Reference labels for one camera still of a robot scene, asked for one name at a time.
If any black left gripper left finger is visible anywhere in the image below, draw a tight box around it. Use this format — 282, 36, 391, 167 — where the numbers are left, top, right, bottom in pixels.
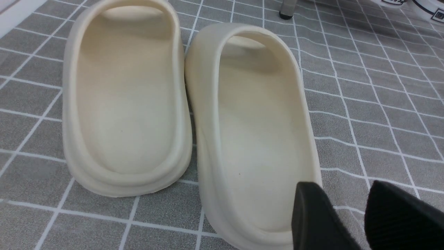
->
291, 182, 361, 250

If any black canvas sneaker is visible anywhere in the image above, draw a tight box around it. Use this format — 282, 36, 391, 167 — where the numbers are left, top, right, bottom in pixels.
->
408, 0, 444, 25
371, 0, 407, 8

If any grey checked tablecloth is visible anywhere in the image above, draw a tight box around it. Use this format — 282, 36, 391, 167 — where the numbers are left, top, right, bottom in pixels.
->
0, 0, 444, 250

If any right cream foam slipper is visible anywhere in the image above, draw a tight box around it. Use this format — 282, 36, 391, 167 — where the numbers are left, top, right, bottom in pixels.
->
185, 23, 322, 250

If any right black canvas sneaker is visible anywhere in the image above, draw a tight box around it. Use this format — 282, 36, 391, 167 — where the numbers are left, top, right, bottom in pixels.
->
408, 0, 444, 25

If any cream foam slipper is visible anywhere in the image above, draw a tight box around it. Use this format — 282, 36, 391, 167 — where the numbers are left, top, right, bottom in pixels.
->
185, 23, 322, 250
62, 0, 193, 197

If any left cream foam slipper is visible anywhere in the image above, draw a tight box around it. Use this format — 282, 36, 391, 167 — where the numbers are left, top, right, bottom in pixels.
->
62, 0, 193, 197

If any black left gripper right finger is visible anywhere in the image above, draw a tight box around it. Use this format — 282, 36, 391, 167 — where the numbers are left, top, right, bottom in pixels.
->
364, 181, 444, 250

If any silver metal shoe rack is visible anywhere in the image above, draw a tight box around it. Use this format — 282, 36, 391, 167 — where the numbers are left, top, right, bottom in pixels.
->
279, 0, 298, 20

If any left black canvas sneaker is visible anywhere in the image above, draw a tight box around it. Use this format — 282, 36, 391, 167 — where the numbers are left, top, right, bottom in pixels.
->
371, 0, 407, 8

